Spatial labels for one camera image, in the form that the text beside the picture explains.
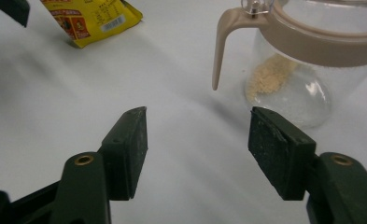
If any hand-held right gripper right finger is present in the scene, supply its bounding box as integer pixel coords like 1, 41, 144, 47
247, 106, 367, 224

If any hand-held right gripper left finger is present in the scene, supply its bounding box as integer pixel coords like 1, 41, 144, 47
49, 106, 148, 224

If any yellow seasoning packet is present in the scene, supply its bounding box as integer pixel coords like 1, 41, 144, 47
40, 0, 144, 49

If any glass jar with beige lid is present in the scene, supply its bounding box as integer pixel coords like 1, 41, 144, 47
211, 0, 367, 130

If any light brown powder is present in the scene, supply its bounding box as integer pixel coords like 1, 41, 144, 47
246, 53, 299, 104

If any white table mat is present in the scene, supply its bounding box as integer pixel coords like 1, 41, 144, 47
0, 0, 367, 224

